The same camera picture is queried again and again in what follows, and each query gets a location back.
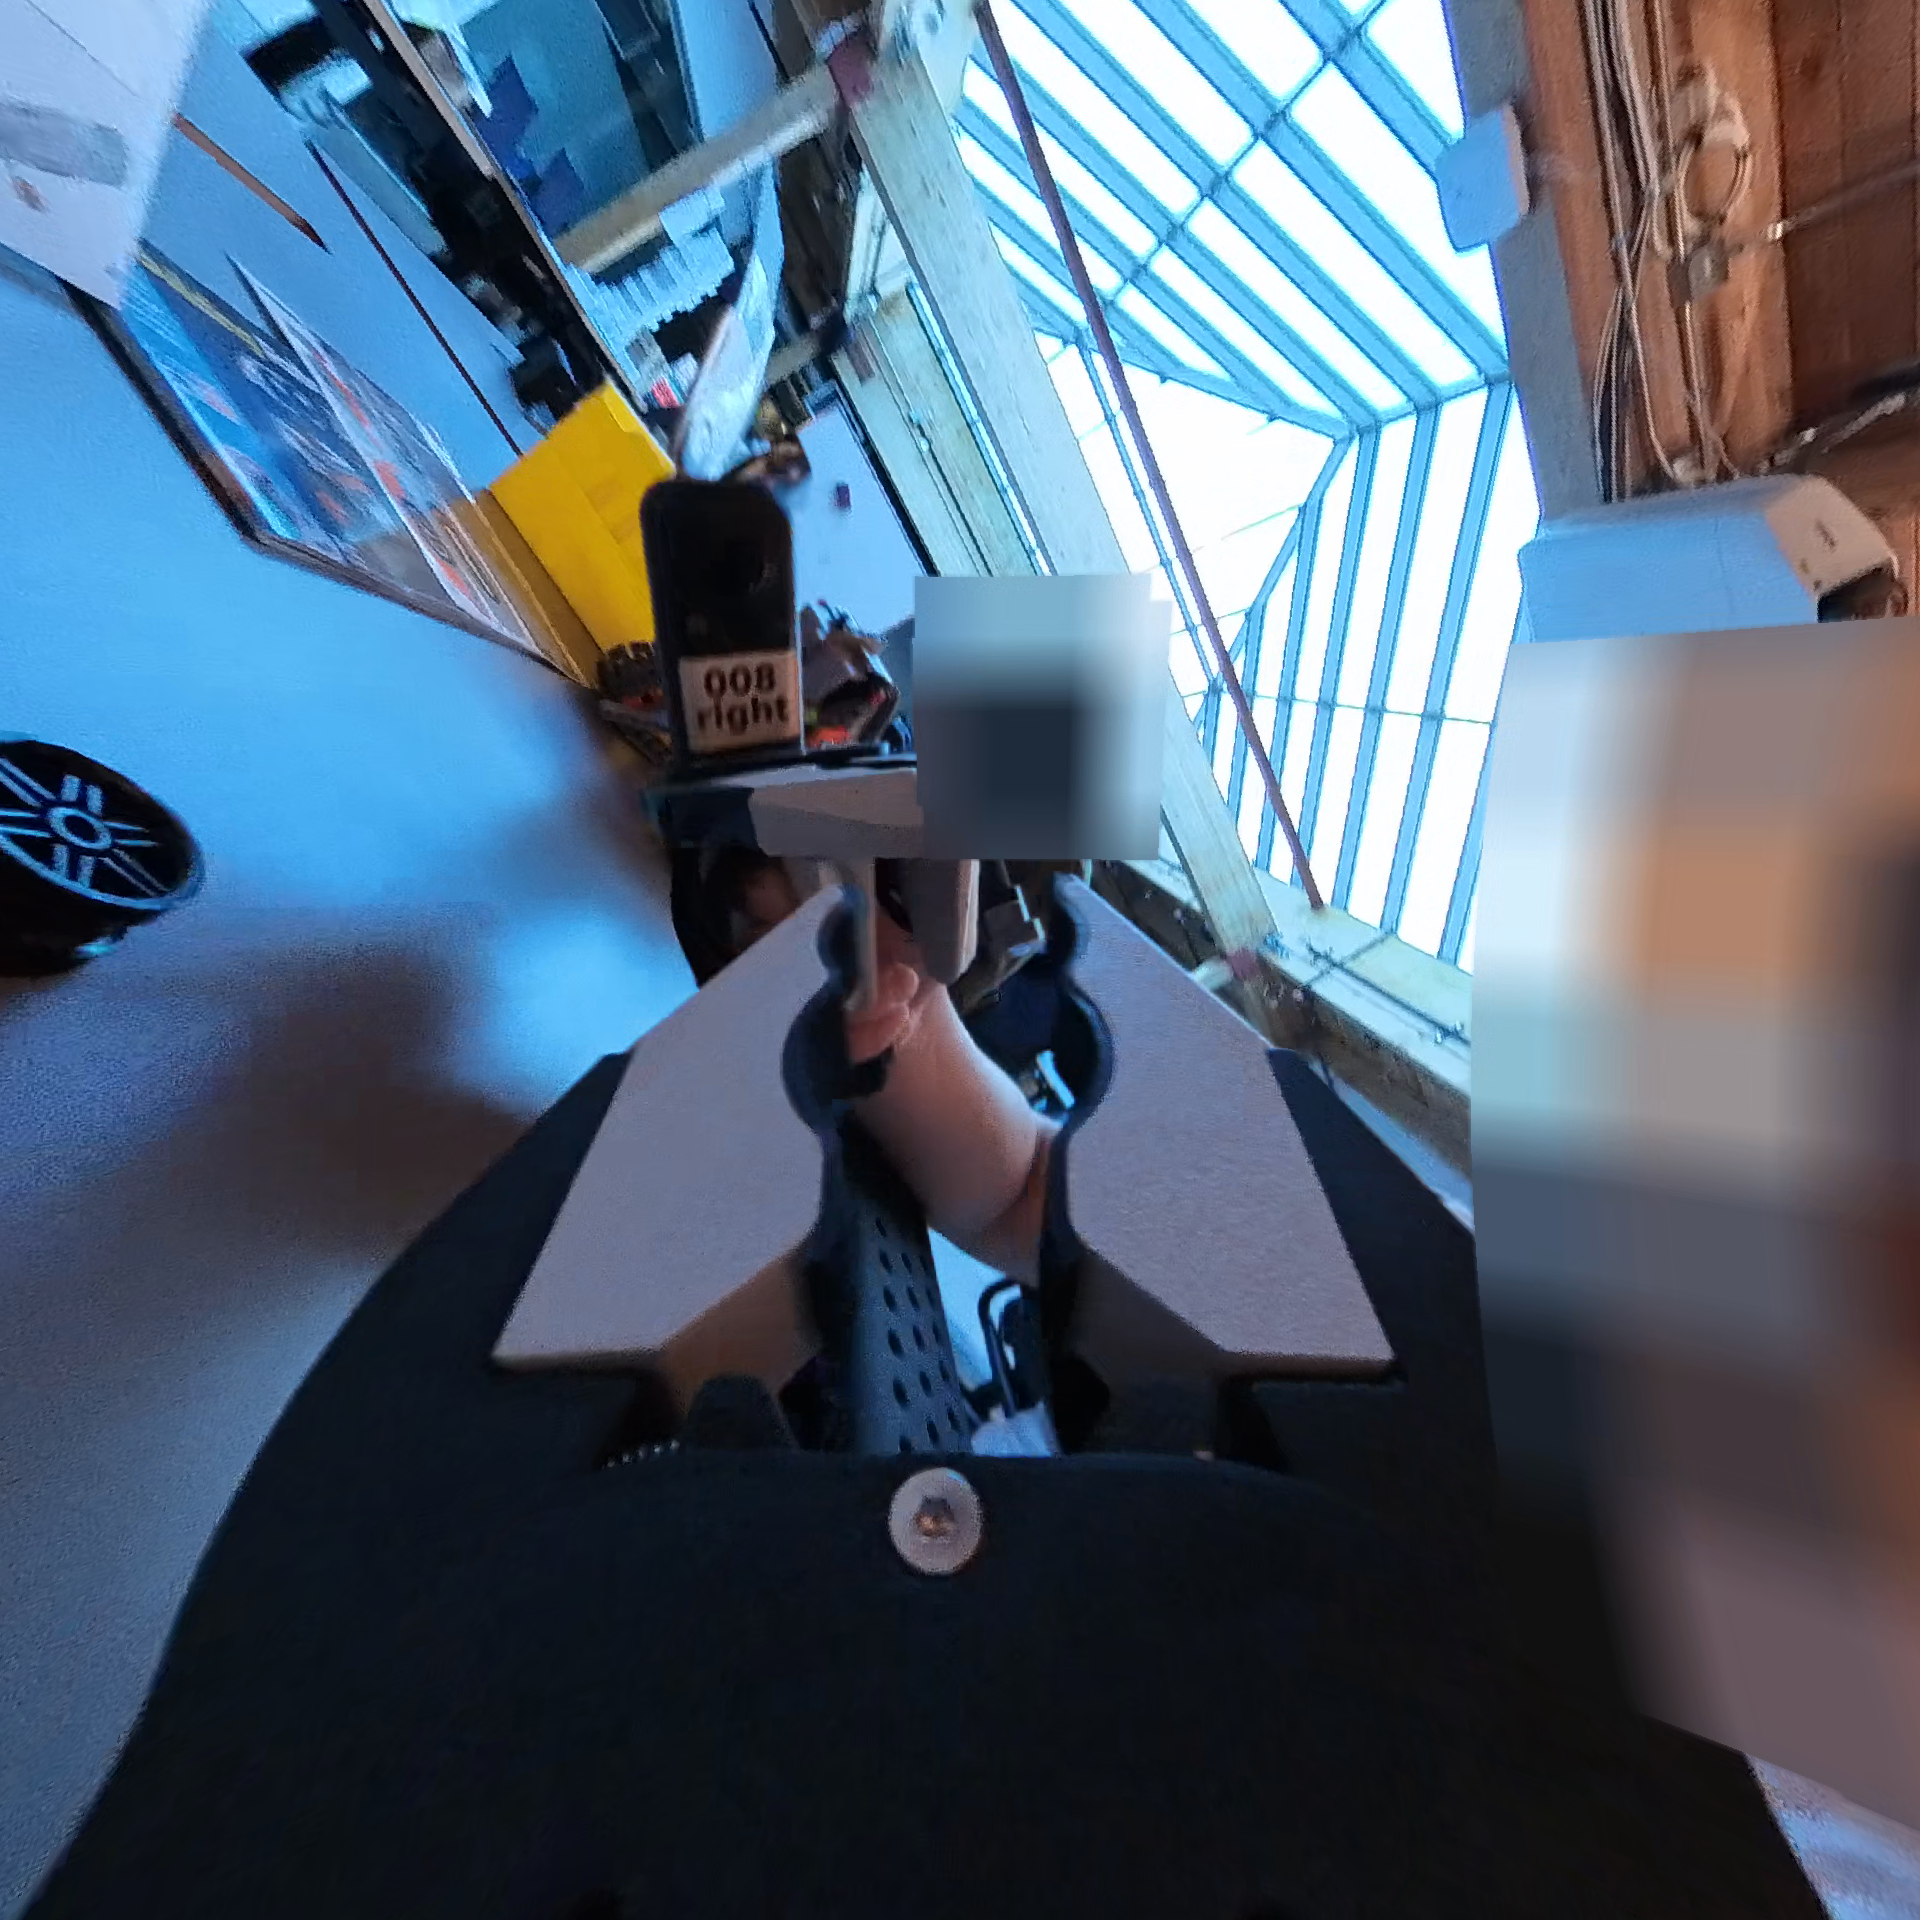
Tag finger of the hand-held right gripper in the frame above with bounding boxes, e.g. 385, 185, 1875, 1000
878, 858, 981, 980
749, 766, 921, 859

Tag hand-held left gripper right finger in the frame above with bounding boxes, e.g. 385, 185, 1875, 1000
1040, 878, 1402, 1425

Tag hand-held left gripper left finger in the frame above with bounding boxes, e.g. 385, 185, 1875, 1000
491, 884, 854, 1425

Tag person's right hand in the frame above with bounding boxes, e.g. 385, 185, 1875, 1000
843, 961, 940, 1081

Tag yellow plastic bin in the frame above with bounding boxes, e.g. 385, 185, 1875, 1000
486, 382, 677, 683

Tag white hanging banner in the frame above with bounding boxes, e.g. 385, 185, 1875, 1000
668, 248, 781, 466

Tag black perforated panel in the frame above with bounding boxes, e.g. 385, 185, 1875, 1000
816, 1112, 974, 1455

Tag colourful flat kit box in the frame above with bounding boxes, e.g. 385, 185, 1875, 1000
112, 240, 602, 671

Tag red metal rod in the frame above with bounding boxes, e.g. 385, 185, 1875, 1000
971, 0, 1329, 914

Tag black toy wheel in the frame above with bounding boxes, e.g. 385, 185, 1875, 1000
0, 737, 208, 976

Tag skylight window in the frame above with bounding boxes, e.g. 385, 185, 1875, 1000
952, 0, 1538, 970

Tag white instruction sheet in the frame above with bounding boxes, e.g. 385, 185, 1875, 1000
0, 0, 213, 302

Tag white security camera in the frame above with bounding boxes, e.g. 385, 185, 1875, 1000
1517, 473, 1912, 646

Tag white wall access point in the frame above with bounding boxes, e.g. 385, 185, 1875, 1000
1435, 106, 1536, 251

